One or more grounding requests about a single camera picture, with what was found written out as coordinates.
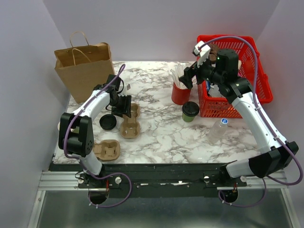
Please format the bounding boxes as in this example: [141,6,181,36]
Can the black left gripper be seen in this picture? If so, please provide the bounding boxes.
[110,94,132,118]

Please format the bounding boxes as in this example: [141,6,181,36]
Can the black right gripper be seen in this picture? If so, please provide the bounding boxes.
[179,53,224,89]

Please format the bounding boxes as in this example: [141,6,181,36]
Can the black coffee cup lid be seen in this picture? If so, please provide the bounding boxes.
[99,114,117,131]

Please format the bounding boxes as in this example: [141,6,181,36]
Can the brown paper bag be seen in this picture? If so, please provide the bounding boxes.
[54,42,114,103]

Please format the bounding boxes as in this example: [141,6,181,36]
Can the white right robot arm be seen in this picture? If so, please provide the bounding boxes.
[179,48,299,186]

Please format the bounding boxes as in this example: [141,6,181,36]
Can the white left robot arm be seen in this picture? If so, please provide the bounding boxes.
[58,75,131,188]

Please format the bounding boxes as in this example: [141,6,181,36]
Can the red cup with straws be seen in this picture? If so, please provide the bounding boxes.
[170,63,191,105]

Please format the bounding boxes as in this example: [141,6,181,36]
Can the grey crumpled pouch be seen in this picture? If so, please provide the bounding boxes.
[208,85,224,98]

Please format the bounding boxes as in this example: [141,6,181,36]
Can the red plastic basket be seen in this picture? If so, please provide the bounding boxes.
[196,35,274,119]

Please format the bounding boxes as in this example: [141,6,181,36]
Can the brown cardboard cup carrier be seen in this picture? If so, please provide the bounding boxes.
[93,140,121,162]

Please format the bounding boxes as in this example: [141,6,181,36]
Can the clear plastic water bottle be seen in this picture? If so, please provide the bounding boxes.
[207,118,228,144]

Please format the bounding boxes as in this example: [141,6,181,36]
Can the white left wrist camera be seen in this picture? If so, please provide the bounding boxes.
[119,88,127,96]

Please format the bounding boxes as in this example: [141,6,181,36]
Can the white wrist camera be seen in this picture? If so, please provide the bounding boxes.
[192,41,211,68]
[119,88,127,96]

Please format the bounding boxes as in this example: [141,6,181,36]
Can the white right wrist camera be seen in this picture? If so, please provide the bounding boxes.
[192,41,211,68]

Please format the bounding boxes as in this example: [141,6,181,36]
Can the black mounting base rail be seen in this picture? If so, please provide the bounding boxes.
[76,162,247,199]

